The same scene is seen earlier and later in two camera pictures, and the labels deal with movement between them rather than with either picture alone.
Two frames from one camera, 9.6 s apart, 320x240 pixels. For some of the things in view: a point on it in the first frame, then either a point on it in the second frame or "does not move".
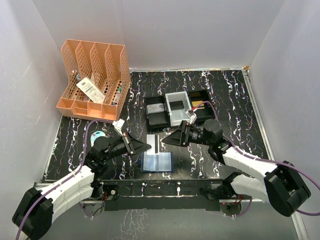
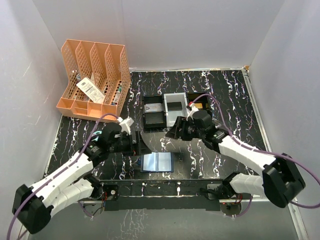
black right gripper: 178,137 → 176,133
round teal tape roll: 95,134 does not move
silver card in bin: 152,108 does not move
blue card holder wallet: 163,162 does not move
